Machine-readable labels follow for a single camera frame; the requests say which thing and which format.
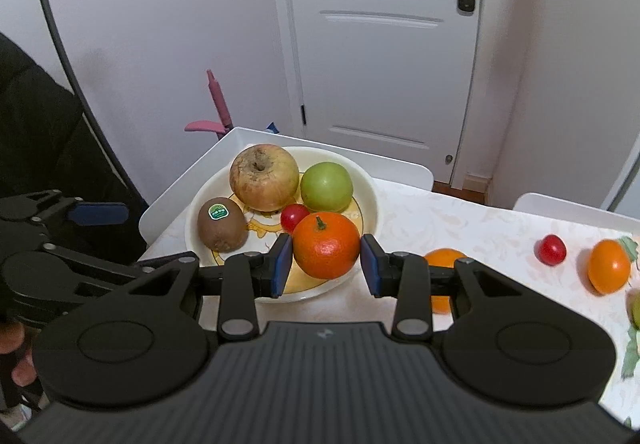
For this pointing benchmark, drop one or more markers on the small orange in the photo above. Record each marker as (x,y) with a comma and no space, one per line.
(444,258)

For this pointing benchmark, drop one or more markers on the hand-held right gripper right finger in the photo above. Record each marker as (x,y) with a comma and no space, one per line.
(370,266)

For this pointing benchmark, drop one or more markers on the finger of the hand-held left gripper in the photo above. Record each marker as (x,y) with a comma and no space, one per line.
(100,260)
(100,214)

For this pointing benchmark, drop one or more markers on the floral table cloth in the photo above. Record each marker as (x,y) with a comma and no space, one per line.
(500,244)

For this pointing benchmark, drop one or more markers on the red yellow apple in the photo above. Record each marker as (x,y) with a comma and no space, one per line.
(264,176)

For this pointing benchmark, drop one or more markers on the person's left hand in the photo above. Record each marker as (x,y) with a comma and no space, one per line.
(10,324)

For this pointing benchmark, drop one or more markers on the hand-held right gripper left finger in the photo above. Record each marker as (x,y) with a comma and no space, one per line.
(280,266)

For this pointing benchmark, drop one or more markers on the black door hinge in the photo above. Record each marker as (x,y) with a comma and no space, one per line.
(303,115)

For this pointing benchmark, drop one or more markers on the medium orange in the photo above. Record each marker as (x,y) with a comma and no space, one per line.
(608,266)

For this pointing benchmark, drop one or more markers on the brown kiwi with green sticker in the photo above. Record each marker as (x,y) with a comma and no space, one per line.
(221,224)

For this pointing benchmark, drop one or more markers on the red cherry tomato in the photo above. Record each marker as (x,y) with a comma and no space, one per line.
(294,218)
(551,249)

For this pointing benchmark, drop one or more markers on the white panel door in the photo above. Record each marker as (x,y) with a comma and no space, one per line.
(380,74)

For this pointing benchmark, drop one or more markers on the green apple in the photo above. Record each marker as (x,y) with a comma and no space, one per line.
(326,186)

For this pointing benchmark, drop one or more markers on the black curved pole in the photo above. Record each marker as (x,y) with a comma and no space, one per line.
(55,34)

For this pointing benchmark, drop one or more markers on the cream plate with duck print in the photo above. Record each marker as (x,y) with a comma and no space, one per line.
(367,204)

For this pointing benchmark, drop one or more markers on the large orange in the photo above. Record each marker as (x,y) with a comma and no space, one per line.
(326,246)

